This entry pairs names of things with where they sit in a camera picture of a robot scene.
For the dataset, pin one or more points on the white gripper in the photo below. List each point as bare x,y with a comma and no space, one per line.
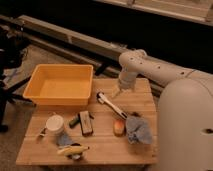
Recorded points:
126,80

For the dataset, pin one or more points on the blue grey towel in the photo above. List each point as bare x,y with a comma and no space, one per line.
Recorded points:
138,130

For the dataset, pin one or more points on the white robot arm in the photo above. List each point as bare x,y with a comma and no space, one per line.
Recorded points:
185,110

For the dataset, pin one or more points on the orange sponge block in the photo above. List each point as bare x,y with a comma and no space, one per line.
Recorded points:
118,127

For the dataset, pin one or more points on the yellow plastic bin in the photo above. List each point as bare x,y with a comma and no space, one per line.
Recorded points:
60,84

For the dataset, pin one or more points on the white round cup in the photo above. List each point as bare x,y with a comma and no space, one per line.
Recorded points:
55,124

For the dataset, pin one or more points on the small blue cloth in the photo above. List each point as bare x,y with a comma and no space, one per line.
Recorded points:
64,140

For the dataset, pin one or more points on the yellow banana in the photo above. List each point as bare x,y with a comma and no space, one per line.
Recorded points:
65,151

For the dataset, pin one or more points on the dark bowl under banana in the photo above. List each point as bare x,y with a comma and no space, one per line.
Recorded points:
76,155

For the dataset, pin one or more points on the small metal clip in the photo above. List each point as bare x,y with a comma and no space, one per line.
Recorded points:
42,133

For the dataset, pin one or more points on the long grey metal rail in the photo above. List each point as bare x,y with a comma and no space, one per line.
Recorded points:
83,41

